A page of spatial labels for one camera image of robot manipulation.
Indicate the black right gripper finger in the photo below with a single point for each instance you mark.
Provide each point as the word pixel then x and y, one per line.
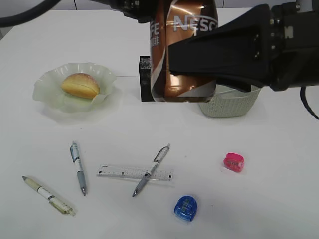
pixel 241 86
pixel 238 50

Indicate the blue pencil sharpener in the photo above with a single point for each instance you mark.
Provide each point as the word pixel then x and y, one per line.
pixel 186 208

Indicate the pink pencil sharpener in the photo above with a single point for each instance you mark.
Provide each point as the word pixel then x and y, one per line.
pixel 234 162

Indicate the pale green wavy plate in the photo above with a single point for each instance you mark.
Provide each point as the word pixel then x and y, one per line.
pixel 48 91

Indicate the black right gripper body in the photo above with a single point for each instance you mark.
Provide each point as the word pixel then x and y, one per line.
pixel 296 47

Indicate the clear plastic ruler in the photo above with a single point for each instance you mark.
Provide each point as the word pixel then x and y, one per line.
pixel 134 172

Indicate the brown coffee bottle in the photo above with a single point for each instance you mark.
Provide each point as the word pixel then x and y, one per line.
pixel 174 24

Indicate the cream white pen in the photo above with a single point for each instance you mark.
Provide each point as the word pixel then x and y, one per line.
pixel 52 199

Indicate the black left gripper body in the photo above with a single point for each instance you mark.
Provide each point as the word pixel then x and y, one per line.
pixel 141 10

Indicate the bread roll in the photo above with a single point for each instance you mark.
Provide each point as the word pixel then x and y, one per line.
pixel 81 85

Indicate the blue grey pen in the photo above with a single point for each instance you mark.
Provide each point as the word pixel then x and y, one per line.
pixel 79 169

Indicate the light green woven basket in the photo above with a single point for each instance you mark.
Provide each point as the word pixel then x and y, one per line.
pixel 228 102

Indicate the black pen holder box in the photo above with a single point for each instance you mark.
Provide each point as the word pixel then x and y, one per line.
pixel 145 79

